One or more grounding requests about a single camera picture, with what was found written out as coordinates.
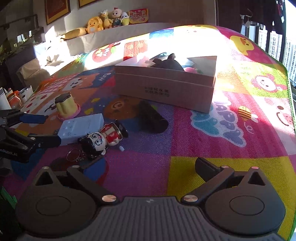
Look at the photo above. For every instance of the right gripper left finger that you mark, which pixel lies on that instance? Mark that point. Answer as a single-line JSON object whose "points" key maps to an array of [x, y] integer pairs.
{"points": [[99, 194]]}

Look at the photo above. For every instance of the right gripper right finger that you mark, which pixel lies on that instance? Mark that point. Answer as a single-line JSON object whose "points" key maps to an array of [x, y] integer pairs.
{"points": [[215, 178]]}

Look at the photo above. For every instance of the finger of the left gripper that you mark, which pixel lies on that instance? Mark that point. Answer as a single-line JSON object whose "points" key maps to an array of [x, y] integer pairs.
{"points": [[43, 141]]}

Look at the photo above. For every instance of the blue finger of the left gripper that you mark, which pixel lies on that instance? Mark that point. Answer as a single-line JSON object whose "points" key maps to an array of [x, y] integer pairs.
{"points": [[33, 118]]}

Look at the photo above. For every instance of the light blue rectangular box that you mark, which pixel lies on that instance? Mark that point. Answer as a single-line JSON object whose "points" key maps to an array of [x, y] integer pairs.
{"points": [[73, 129]]}

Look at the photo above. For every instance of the yellow pudding toy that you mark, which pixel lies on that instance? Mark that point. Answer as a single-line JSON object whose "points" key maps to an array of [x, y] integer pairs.
{"points": [[66, 106]]}

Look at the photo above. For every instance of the opera face figurine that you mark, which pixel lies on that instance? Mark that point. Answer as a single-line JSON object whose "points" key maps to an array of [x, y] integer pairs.
{"points": [[95, 144]]}

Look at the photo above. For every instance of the black cylinder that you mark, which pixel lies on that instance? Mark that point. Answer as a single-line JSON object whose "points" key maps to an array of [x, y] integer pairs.
{"points": [[150, 119]]}

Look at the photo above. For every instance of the dark plush toy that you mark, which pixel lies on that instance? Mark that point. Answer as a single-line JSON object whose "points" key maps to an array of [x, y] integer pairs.
{"points": [[170, 63]]}

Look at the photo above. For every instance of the white cylinder container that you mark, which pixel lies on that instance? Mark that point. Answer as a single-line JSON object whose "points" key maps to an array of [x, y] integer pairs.
{"points": [[4, 104]]}

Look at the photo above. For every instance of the brown cushion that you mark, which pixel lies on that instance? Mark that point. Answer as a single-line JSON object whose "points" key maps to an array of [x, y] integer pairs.
{"points": [[31, 74]]}

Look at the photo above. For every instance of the colourful cartoon play mat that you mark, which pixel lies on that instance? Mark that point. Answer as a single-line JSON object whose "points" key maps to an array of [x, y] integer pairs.
{"points": [[250, 128]]}

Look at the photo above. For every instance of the white cardboard box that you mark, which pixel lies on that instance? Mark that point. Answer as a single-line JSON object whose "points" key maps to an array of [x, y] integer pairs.
{"points": [[136, 77]]}

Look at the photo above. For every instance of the yellow long pillow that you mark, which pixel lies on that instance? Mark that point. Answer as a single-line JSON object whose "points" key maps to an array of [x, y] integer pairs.
{"points": [[78, 32]]}

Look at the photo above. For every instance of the pink round toy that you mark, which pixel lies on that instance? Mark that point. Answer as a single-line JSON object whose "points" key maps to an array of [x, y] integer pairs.
{"points": [[192, 70]]}

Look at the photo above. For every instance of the left framed red picture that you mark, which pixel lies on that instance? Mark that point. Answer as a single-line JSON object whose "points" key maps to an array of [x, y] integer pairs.
{"points": [[55, 9]]}

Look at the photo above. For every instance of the framed red picture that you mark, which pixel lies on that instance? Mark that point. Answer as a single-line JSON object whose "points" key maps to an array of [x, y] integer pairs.
{"points": [[55, 9], [82, 3]]}

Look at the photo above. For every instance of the yellow duck backpack plush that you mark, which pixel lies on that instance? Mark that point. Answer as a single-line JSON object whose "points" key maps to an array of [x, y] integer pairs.
{"points": [[95, 24]]}

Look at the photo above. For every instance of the middle framed red picture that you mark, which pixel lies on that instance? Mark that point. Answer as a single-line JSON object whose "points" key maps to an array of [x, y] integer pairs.
{"points": [[82, 3]]}

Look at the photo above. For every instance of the baby doll plush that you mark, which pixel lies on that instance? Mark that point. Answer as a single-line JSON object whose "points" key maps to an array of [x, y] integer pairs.
{"points": [[116, 17]]}

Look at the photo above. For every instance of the banana plush toy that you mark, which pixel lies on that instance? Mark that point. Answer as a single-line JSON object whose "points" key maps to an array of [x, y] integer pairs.
{"points": [[125, 19]]}

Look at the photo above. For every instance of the hanging dark clothes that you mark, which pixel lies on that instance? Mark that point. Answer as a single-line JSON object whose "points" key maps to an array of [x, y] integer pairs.
{"points": [[265, 12]]}

